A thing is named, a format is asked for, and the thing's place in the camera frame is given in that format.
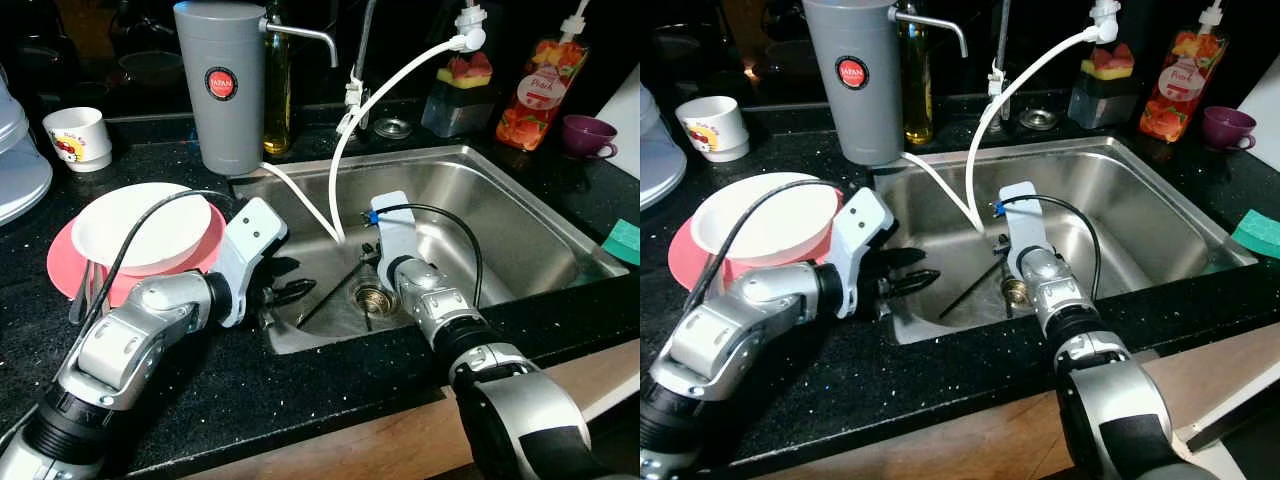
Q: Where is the white hose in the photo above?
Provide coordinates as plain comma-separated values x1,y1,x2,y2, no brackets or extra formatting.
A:
258,35,471,246
900,28,1101,233

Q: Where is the peach dish soap bottle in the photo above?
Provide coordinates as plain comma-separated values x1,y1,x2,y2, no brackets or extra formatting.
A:
495,0,591,153
1138,0,1229,143

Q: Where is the yellow oil bottle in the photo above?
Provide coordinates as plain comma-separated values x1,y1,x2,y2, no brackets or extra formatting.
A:
262,0,293,156
898,0,933,146

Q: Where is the brown wooden cabinet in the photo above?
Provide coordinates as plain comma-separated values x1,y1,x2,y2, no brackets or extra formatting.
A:
840,320,1280,480
185,338,641,480

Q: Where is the white panel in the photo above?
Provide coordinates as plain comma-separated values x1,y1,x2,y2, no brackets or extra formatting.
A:
598,65,641,181
1238,55,1280,171

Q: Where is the white printed cup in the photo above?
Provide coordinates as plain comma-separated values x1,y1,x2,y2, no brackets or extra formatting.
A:
42,106,113,173
676,96,750,163

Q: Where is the purple cup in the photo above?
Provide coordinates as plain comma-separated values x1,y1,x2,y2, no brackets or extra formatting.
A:
1201,105,1258,151
560,114,619,161

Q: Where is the chrome faucet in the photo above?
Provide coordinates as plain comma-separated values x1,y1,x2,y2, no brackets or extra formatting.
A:
345,0,381,136
987,0,1013,121

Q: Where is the red sponge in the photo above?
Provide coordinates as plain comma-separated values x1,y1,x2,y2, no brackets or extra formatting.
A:
1092,42,1136,71
447,52,493,81

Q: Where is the black chopstick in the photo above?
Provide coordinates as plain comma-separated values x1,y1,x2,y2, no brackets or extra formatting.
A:
298,265,363,329
938,260,1006,321

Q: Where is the stainless steel sink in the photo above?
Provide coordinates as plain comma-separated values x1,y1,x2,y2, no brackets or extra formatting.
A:
872,135,1259,346
232,143,629,356

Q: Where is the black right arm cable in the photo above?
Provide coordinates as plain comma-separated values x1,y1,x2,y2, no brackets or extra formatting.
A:
375,203,485,311
995,193,1104,301

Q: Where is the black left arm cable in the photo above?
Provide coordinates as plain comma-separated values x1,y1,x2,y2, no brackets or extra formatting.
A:
712,180,851,301
75,188,236,331

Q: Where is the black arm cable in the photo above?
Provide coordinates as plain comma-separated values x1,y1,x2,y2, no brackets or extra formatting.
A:
712,180,851,301
995,193,1104,301
375,203,485,311
75,188,236,331

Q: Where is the black sponge holder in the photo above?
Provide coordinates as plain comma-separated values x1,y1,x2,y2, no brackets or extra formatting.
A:
422,75,496,139
1068,70,1139,129

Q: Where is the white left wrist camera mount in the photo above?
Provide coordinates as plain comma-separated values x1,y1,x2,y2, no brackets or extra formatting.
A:
213,197,289,328
828,187,895,321

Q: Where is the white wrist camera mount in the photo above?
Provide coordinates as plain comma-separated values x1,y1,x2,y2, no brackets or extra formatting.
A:
828,187,895,321
213,197,289,328
997,180,1051,281
368,190,419,291

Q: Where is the white faucet diverter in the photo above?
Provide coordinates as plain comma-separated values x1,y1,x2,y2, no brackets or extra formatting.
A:
1088,0,1121,43
452,0,489,53

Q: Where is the grey water filter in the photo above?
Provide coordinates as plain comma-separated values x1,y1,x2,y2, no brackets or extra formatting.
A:
173,0,339,177
803,0,969,167

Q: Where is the white plastic food cover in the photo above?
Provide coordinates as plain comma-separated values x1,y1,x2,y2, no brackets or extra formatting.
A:
640,85,687,211
0,65,53,226

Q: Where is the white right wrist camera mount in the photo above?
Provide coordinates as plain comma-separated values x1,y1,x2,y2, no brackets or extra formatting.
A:
368,190,419,291
997,180,1051,281

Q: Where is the pink plate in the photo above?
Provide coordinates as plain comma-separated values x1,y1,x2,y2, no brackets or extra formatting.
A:
667,215,841,291
46,200,227,309

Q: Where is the green sponge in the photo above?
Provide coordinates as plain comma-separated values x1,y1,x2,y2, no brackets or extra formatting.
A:
603,218,641,267
1230,208,1280,261

